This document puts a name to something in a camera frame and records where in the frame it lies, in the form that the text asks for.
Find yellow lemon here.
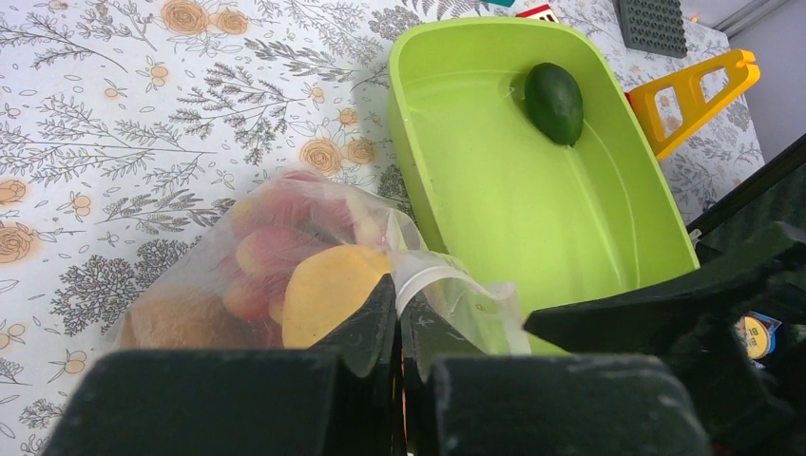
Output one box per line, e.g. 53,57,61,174
281,244,391,349

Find red white window brick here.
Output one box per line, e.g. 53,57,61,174
516,3,559,23

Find black open case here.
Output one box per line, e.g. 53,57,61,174
687,137,805,370

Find red pomegranate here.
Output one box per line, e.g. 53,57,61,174
221,171,355,321

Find grey building baseplate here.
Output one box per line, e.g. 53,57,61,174
615,0,688,58

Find yellow blue brick tower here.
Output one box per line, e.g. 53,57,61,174
625,49,760,161

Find clear zip top bag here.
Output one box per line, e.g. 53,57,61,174
109,168,529,354

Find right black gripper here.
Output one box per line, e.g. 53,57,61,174
522,219,806,456

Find brown kiwi potato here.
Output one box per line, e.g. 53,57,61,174
118,290,255,350

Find green plastic tray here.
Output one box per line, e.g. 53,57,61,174
388,17,699,354

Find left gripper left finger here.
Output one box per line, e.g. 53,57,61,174
311,274,397,378

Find dark green avocado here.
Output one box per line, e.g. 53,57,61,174
524,63,584,146

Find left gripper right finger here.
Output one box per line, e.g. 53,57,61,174
400,291,483,382

